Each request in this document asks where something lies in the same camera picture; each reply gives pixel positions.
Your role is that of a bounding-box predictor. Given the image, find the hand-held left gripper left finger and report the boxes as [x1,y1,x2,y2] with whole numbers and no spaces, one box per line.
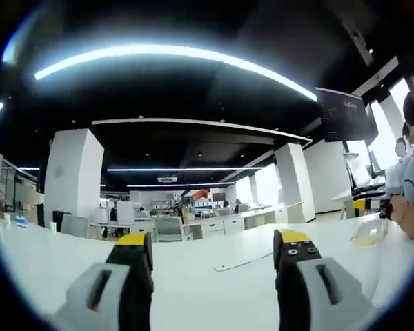
[52,232,155,331]

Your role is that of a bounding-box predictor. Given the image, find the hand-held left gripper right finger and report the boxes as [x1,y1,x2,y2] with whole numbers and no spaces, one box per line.
[273,228,374,331]

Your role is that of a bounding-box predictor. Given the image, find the yellow chair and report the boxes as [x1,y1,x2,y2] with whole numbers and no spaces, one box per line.
[351,199,368,219]

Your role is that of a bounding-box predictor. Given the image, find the white side table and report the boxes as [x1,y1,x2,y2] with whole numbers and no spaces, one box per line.
[330,185,389,220]

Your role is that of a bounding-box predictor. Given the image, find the white flat strip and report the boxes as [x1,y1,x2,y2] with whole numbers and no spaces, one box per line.
[213,252,275,273]

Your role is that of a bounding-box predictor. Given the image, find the grey office chair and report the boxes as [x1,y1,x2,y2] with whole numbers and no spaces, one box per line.
[153,215,184,243]

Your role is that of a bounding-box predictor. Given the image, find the white chair back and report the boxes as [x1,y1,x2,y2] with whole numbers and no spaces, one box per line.
[116,201,136,228]

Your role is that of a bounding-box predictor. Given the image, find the white desk with cabinets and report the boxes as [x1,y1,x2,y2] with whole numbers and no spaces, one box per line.
[188,208,277,239]

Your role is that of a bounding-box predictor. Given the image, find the hanging dark screen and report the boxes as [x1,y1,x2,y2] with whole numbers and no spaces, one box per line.
[314,86,380,143]

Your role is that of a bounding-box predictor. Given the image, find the long ceiling light strip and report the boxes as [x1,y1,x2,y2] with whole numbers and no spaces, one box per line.
[33,43,319,103]

